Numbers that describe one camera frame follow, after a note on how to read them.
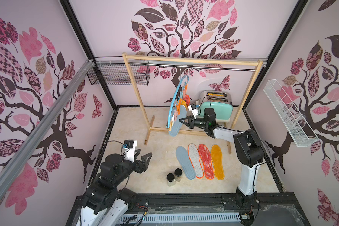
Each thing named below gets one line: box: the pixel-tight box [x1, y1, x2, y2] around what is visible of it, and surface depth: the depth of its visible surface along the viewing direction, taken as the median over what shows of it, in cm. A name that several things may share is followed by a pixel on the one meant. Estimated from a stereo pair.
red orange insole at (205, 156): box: [198, 144, 215, 180], surface depth 90 cm
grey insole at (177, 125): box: [168, 104, 187, 138], surface depth 87 cm
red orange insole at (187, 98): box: [182, 94, 191, 107], surface depth 90 cm
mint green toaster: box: [197, 89, 234, 123], surface depth 105 cm
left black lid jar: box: [166, 172, 176, 187], surface depth 76 cm
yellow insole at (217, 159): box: [209, 144, 226, 181], surface depth 91 cm
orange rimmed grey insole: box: [187, 143, 205, 179], surface depth 91 cm
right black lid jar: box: [174, 168, 183, 183], surface depth 76 cm
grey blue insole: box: [175, 145, 197, 180], surface depth 90 cm
